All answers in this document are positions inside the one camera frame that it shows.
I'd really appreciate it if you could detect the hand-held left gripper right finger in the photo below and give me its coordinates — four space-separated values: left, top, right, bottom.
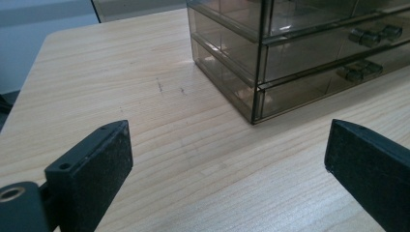
324 118 410 232

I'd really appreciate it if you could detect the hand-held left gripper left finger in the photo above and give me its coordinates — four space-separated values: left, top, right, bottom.
44 119 134 232

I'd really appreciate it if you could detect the smoky transparent drawer cabinet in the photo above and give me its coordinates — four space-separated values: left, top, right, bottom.
186 0 410 126

